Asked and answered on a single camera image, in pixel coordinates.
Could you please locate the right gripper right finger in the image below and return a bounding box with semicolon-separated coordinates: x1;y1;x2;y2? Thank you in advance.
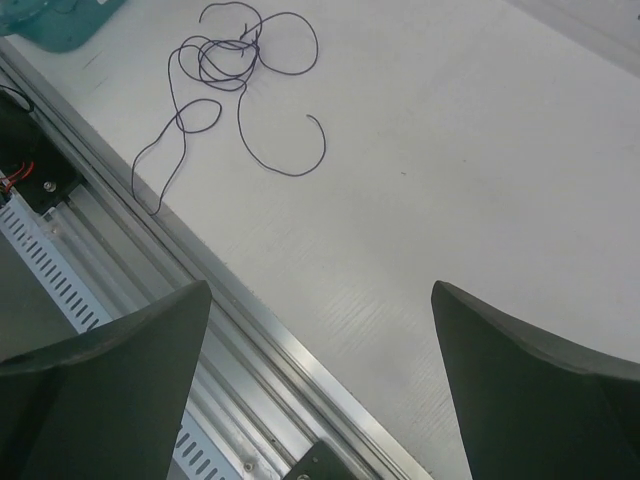
431;281;639;479

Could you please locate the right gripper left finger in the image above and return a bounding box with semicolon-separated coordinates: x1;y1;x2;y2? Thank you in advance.
1;281;211;479

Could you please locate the purple black cable bundle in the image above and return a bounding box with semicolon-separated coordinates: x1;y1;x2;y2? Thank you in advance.
131;2;327;216

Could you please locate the teal transparent plastic bin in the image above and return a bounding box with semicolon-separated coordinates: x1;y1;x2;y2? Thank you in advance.
1;0;125;53

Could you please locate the white slotted cable duct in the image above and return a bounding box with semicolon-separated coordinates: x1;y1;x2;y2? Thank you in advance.
1;199;240;479

